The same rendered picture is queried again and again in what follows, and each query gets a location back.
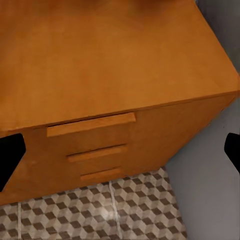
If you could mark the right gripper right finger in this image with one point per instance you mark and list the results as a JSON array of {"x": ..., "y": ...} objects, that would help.
[{"x": 232, "y": 149}]

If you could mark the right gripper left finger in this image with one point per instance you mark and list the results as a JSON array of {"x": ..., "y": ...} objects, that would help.
[{"x": 12, "y": 149}]

